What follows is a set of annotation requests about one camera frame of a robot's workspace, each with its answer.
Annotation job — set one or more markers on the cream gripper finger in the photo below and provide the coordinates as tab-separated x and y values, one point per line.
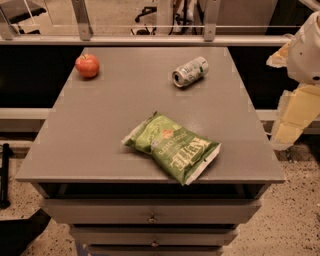
279	58
296	111

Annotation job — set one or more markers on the drawer knob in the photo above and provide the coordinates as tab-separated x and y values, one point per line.
152	219
154	243

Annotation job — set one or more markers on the black office chair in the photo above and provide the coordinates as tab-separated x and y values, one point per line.
145	22

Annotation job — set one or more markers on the grey metal railing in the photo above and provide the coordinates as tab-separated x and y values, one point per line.
108	23

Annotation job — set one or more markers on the green kettle chips bag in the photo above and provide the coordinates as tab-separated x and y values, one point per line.
180	152

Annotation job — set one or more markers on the top drawer knob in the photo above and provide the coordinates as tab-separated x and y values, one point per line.
152	219

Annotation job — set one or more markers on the silver 7up soda can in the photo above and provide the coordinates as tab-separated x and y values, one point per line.
190	72

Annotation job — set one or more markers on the red apple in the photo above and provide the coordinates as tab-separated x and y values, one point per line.
87	65

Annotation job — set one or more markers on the grey drawer cabinet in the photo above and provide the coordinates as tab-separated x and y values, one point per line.
105	191

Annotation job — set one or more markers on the black stand at left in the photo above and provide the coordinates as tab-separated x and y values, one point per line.
4	176

